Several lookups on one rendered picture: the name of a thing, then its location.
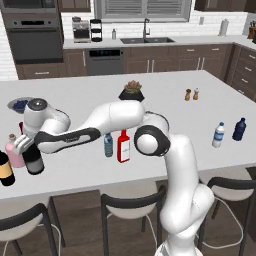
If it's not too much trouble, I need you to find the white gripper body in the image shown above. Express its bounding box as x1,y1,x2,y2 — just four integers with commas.
12,134,36,156

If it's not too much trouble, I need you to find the pink bottle with cork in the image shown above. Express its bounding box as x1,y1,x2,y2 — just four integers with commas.
4,133,26,169

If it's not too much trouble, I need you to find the black bottle with grey label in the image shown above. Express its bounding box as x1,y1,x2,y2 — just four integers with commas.
21,141,46,176

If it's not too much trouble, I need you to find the dark bottle with tan label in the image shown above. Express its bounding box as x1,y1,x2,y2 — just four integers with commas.
0,149,17,187

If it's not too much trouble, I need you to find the bowl of blueberries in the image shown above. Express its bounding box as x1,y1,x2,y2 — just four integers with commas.
7,96,36,115

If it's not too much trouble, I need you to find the black-framed white stool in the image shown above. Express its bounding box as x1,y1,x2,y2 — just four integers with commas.
195,166,256,256
0,195,67,256
100,180,168,256

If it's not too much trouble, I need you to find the red bottle with white label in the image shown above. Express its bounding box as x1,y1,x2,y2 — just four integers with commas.
116,129,132,164

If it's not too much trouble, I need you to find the grey dishwasher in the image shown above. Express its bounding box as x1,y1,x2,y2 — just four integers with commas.
84,48,125,77

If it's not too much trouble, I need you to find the potted succulent in black pot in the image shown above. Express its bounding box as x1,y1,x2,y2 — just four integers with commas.
117,79,146,102

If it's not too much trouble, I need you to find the silver coffee machine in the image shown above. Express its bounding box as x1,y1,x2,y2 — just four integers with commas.
71,16,92,44

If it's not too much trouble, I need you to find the black toaster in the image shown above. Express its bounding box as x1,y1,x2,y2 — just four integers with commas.
89,18,104,43

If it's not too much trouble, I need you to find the microwave oven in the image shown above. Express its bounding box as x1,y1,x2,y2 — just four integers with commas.
0,0,60,10

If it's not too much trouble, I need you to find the dark sink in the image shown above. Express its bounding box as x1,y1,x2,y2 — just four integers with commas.
119,36,177,45

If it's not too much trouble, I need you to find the brown base cupboard run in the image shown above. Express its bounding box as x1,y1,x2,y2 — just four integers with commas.
15,43,235,81

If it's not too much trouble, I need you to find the dark tap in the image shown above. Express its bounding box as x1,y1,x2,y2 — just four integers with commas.
142,17,151,40

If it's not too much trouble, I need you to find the window with blinds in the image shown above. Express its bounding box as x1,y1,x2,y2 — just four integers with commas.
93,0,194,23

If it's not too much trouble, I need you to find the white plastic bottle, blue label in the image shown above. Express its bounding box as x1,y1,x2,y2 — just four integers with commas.
211,121,226,149

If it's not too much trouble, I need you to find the dark blue plastic bottle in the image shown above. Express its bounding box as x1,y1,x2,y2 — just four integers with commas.
231,117,248,142

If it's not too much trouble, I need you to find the white paper towel roll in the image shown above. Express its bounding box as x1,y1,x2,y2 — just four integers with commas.
218,18,231,38

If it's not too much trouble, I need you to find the brown drawer cupboard run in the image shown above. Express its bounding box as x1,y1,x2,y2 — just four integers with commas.
225,43,256,102

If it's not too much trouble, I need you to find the wooden knife block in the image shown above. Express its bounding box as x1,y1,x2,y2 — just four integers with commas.
246,21,256,41

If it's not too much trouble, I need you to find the steel wall oven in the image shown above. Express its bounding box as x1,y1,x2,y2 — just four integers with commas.
1,7,65,66

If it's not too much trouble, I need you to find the brown wall cupboard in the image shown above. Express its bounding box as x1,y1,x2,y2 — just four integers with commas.
193,0,256,14
56,0,92,14

